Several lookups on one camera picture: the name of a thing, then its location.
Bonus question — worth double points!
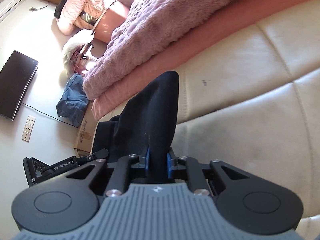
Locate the black pants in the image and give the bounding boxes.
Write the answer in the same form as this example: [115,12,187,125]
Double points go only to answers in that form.
[92,71,179,184]

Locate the blue clothing bundle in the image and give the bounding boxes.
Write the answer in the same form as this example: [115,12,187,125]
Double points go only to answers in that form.
[56,74,89,127]

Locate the blue and brown cardboard box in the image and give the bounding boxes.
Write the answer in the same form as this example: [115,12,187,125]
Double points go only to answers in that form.
[74,102,97,156]

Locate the black flat television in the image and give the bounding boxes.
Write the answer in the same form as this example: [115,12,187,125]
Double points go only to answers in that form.
[0,50,39,121]

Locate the beige leather mattress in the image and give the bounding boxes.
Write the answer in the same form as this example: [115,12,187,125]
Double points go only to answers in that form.
[92,0,320,240]

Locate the white fluffy cloth pile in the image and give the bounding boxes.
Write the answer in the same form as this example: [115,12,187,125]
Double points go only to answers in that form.
[62,29,94,77]

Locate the fluffy pink blanket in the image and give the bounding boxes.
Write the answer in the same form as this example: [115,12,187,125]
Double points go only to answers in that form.
[83,0,235,100]

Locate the pink plastic storage bin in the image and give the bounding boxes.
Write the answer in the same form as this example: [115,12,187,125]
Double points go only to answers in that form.
[93,0,129,43]

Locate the pink padded jacket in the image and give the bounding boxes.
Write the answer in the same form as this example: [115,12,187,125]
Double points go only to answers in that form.
[56,0,118,36]

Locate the white air conditioner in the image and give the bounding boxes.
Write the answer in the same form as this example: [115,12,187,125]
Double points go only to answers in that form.
[0,0,24,23]

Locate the salmon pink bed sheet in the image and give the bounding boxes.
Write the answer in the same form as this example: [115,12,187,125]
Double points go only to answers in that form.
[92,0,309,120]

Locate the white wall socket panel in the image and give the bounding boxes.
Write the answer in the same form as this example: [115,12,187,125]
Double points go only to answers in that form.
[22,115,36,142]

